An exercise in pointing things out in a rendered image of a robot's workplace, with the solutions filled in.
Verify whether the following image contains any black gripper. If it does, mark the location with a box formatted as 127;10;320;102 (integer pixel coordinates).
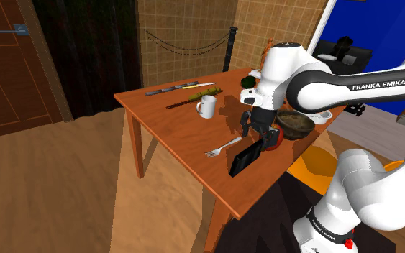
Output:
240;106;280;150

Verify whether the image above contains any red round fruit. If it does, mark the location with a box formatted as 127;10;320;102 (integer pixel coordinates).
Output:
265;125;284;152

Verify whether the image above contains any black flat box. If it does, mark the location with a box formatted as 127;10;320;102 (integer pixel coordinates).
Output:
228;137;265;179

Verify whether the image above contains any brown bowl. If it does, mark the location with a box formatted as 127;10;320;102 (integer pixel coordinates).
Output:
275;109;317;142

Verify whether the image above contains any silver fork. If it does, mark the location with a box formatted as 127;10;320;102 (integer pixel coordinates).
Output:
204;136;242;159

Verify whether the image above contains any dark green round fruit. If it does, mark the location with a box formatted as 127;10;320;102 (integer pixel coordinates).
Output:
240;75;258;90

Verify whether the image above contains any white mug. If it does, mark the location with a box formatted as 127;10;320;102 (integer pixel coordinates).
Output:
196;94;218;119

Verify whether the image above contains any green knobbly stalk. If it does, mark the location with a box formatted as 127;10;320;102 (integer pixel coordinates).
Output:
186;87;224;102

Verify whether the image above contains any white shallow dish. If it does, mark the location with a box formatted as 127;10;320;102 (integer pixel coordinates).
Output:
306;109;334;126

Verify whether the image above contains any orange round seat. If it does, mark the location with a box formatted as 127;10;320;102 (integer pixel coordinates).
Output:
287;144;405;196

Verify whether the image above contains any white and yellow knife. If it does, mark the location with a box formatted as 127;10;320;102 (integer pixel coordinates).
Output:
181;81;217;91

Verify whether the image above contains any brown wooden table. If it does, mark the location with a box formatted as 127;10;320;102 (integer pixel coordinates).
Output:
113;67;347;253

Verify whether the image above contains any dark brown thin stick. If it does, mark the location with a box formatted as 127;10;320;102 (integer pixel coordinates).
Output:
165;98;198;111

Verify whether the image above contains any dark robot stand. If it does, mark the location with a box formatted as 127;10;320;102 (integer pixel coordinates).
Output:
214;170;396;253

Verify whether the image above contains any dark grey rod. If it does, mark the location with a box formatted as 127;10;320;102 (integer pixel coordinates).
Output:
144;81;200;97

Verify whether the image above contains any small black device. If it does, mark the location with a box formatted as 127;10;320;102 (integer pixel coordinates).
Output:
345;103;367;117

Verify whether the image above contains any black furniture with white dish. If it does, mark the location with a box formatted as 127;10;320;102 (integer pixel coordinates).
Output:
311;34;374;75

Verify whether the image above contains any dark curtain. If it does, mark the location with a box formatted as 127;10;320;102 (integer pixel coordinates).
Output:
31;0;144;121

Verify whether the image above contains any black post with chain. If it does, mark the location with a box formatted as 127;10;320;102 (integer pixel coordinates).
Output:
143;26;239;73

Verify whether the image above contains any blue window with white frame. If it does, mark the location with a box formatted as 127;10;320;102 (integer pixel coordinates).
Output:
306;0;405;117

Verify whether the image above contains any brown door with handle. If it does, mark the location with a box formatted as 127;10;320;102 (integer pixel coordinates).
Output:
0;0;74;142

